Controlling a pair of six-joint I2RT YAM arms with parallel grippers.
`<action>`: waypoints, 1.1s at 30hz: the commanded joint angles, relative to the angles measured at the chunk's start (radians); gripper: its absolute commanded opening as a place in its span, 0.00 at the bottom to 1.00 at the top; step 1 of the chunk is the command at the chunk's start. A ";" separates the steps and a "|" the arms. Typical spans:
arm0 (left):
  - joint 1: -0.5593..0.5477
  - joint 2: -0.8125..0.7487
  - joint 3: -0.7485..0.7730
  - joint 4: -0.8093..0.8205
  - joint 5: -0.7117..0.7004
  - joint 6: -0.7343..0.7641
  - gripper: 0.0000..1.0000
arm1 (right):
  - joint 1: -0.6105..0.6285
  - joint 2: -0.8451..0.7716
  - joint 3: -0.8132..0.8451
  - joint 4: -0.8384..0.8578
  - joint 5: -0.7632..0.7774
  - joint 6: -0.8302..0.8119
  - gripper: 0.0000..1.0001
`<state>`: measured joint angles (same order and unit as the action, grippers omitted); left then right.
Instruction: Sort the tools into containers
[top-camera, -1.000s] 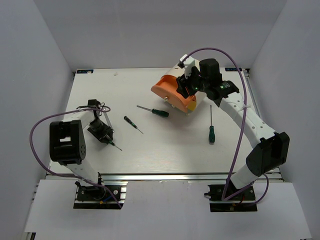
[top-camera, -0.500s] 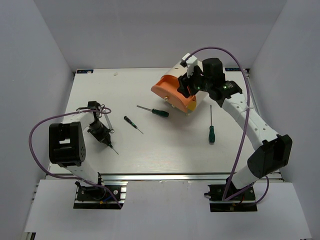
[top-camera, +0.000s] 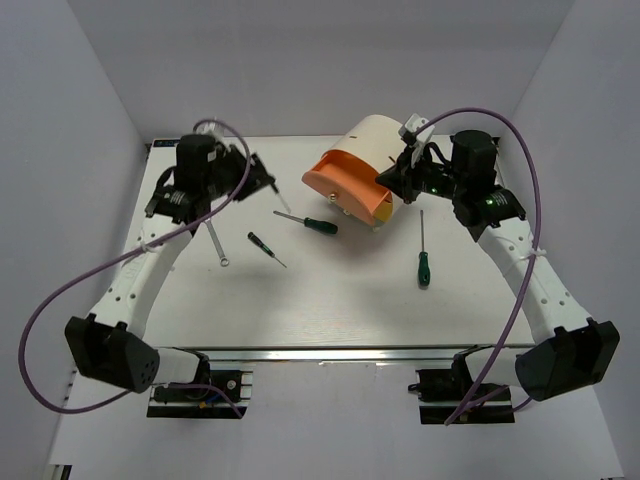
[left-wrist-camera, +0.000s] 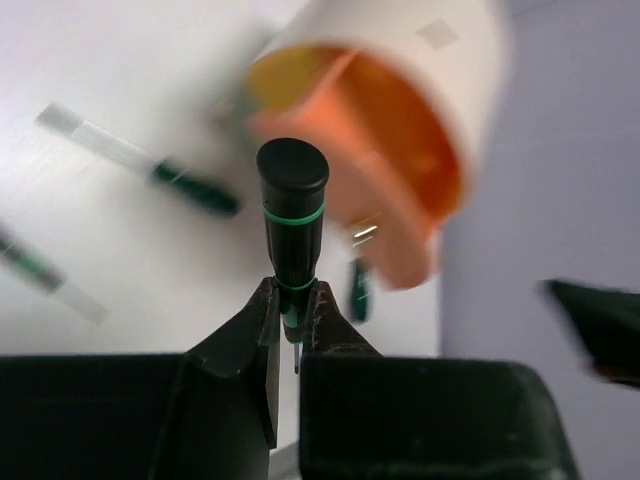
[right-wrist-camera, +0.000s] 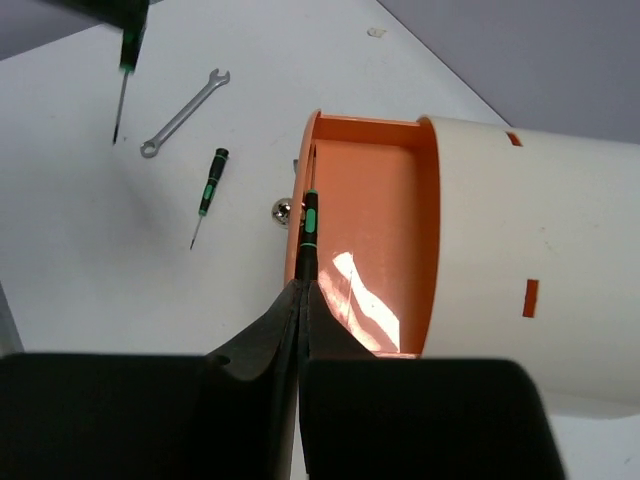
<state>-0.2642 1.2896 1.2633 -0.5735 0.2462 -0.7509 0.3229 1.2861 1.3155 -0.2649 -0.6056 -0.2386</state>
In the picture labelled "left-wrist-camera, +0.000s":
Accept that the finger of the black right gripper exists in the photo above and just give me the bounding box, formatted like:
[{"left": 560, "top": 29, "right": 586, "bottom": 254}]
[{"left": 541, "top": 279, "right": 639, "bottom": 385}]

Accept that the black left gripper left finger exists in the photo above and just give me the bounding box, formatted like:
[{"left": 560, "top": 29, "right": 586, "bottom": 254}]
[{"left": 186, "top": 277, "right": 281, "bottom": 448}]

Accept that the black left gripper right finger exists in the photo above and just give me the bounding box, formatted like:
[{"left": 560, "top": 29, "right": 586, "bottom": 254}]
[{"left": 302, "top": 280, "right": 381, "bottom": 357}]

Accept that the large green screwdriver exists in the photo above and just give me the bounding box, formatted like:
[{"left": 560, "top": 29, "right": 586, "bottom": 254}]
[
  {"left": 36, "top": 103, "right": 240, "bottom": 217},
  {"left": 348, "top": 258, "right": 371, "bottom": 323}
]

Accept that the small black precision screwdriver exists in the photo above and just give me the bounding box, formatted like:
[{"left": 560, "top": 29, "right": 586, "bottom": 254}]
[{"left": 256, "top": 138, "right": 329, "bottom": 371}]

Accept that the orange top drawer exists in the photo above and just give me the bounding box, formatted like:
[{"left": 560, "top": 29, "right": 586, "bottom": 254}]
[{"left": 247, "top": 50, "right": 465, "bottom": 289}]

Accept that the cream round drawer cabinet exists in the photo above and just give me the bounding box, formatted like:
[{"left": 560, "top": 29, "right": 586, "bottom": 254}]
[{"left": 249, "top": 0, "right": 516, "bottom": 221}]

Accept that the yellow drawer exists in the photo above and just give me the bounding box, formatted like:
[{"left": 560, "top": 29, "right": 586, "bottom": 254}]
[{"left": 246, "top": 45, "right": 359, "bottom": 111}]

